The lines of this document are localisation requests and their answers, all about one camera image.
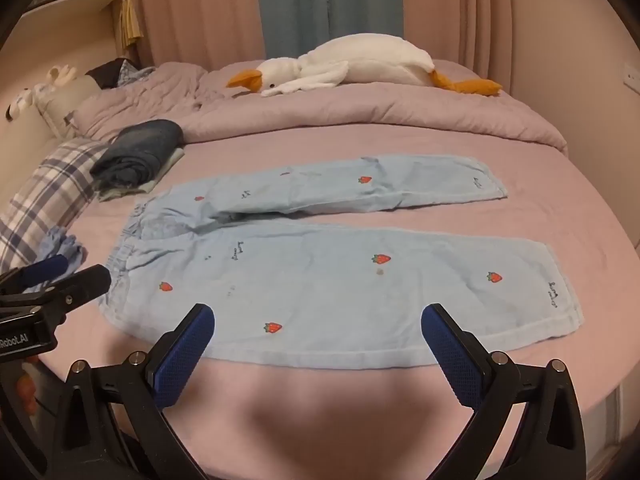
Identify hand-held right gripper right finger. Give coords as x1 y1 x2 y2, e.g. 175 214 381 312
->
421 303 587 480

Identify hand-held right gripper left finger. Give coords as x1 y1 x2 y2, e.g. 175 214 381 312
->
50 303 216 480

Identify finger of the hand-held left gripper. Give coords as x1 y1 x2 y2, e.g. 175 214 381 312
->
0 254 71 295
0 264 112 328

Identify light blue strawberry print pants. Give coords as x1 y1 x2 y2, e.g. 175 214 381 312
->
97 156 585 371

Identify crumpled light blue cloth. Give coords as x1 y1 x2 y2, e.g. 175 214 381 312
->
36 227 87 282

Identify plaid pillow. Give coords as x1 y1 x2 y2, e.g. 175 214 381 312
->
0 138 108 273

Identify bed with pink sheet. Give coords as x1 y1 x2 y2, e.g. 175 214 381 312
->
30 125 628 480

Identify folded dark blue jeans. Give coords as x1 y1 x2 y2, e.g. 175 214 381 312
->
90 119 185 187

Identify white plush toy on headboard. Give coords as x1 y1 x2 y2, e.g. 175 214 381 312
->
31 77 102 141

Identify dark garment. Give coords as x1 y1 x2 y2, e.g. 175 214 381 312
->
85 58 132 89

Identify blue patterned cloth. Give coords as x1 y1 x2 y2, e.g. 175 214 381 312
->
117 62 158 87

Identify yellow cloth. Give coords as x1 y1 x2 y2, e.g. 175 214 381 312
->
121 0 146 47

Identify wooden shelf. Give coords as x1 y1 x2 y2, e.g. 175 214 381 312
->
25 0 129 61

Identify purple quilt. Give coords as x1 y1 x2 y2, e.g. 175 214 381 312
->
72 59 568 157

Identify pink curtain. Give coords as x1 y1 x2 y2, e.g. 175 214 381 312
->
400 0 531 68
127 0 266 72

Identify white goose plush toy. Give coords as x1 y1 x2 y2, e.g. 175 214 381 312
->
226 33 502 98

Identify blue curtain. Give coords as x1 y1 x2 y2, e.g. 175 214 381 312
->
254 0 404 58

